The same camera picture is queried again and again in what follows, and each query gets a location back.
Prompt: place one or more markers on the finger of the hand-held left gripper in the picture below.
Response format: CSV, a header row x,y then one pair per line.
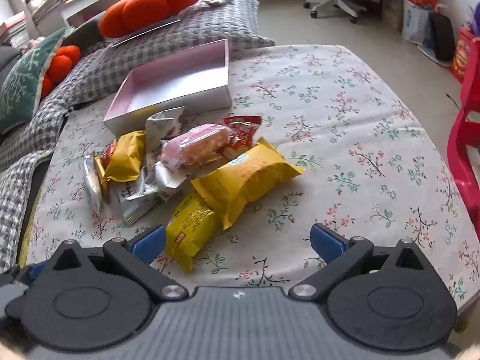
x,y
35,270

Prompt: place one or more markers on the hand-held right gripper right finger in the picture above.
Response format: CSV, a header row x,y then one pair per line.
x,y
326,242

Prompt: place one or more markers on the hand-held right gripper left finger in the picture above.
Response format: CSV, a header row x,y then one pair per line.
x,y
150,240

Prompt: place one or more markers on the small yellow snack packet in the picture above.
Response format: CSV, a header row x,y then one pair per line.
x,y
191,225

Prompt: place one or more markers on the silver snack packet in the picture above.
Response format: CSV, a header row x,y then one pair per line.
x,y
135,195
163,125
170,180
92,182

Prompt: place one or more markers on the gold snack packet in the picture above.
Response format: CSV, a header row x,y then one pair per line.
x,y
99,172
125,155

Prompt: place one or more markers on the small red snack packet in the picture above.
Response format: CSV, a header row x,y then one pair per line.
x,y
109,152

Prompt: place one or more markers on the large yellow snack packet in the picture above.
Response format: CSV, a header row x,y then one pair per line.
x,y
243,180

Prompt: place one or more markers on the pink snack packet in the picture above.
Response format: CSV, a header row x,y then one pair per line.
x,y
198,144

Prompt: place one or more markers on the red patterned snack packet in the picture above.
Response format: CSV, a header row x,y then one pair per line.
x,y
242,135

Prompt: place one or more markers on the pink and white cardboard box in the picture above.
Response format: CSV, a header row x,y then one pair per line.
x,y
176,82

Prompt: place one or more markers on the grey checked blanket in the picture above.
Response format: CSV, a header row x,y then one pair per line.
x,y
22,165

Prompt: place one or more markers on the floral bed sheet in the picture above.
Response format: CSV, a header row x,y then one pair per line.
x,y
356,138

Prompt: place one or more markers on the grey checked pillow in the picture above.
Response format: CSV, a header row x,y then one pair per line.
x,y
97,71
210,26

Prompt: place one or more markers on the red plastic stool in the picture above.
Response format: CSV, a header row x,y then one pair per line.
x,y
467,127

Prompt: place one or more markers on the green patterned pillow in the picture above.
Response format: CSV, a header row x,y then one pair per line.
x,y
26,78

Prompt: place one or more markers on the small orange pumpkin cushion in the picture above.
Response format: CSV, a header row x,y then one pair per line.
x,y
62,65

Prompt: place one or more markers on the grey flat board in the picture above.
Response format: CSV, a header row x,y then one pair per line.
x,y
146,33

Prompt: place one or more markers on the red snack bag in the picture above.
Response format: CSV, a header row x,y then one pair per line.
x,y
463,56

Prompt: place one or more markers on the large orange pumpkin cushion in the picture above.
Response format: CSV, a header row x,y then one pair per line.
x,y
150,5

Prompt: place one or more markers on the black bag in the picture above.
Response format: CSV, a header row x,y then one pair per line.
x,y
442,37

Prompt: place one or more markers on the row of books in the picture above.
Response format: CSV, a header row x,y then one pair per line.
x,y
15,30

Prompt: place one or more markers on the small white object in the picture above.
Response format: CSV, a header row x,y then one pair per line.
x,y
212,2

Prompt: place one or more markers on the red and white bag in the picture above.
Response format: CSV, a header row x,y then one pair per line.
x,y
416,11

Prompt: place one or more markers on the white bookshelf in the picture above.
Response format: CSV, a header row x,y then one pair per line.
x,y
86,0

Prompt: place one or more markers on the stack of magazines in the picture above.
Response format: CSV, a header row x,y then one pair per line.
x,y
56,2

